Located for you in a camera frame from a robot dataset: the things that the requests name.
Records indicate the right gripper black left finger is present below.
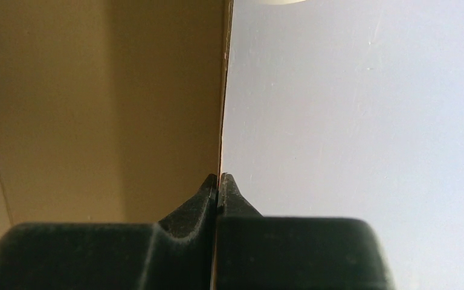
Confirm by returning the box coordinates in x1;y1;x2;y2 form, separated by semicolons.
0;174;217;289

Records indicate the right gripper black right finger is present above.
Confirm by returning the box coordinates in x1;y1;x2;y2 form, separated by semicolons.
216;173;394;289

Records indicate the brown cardboard box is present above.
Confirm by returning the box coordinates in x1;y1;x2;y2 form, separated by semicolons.
0;1;231;238

